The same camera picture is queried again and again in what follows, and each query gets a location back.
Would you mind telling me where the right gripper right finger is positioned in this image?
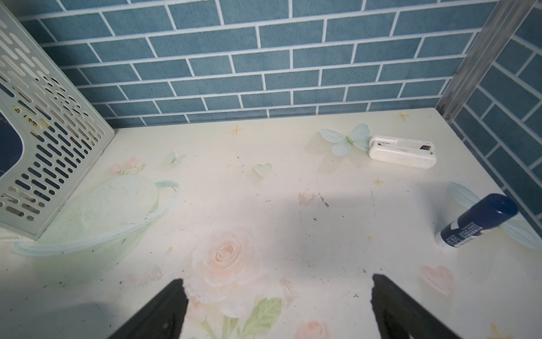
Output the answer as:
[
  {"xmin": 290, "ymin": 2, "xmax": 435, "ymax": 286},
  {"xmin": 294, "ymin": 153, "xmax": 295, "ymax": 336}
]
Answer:
[{"xmin": 371, "ymin": 274, "xmax": 458, "ymax": 339}]

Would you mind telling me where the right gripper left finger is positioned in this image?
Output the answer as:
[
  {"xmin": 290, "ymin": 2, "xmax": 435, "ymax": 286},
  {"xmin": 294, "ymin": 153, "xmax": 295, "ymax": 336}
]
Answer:
[{"xmin": 110, "ymin": 279, "xmax": 189, "ymax": 339}]

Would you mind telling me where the white stapler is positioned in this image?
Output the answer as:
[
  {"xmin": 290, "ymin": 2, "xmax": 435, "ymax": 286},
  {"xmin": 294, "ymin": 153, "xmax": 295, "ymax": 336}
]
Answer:
[{"xmin": 368, "ymin": 136, "xmax": 437, "ymax": 170}]

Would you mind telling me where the beige desktop file organizer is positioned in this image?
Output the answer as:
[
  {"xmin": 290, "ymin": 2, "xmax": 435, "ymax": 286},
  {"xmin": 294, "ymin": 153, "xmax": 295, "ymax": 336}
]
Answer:
[{"xmin": 1, "ymin": 6, "xmax": 114, "ymax": 242}]

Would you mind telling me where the dark blue book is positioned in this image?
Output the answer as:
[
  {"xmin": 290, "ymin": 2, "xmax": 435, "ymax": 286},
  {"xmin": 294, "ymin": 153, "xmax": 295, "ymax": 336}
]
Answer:
[{"xmin": 0, "ymin": 114, "xmax": 23, "ymax": 177}]

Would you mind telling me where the right corner aluminium post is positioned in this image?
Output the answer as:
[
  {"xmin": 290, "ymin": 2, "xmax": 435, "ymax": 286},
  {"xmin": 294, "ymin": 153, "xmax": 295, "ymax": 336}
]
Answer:
[{"xmin": 436, "ymin": 0, "xmax": 537, "ymax": 124}]

